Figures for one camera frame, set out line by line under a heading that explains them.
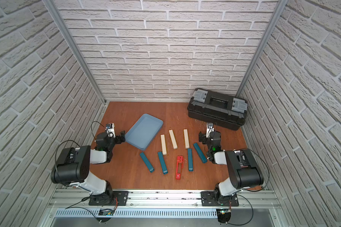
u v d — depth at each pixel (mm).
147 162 852
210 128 793
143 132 1026
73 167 467
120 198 742
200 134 869
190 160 854
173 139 942
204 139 852
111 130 819
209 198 729
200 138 879
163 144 917
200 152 896
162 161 854
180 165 861
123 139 876
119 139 851
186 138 946
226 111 922
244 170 460
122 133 873
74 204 598
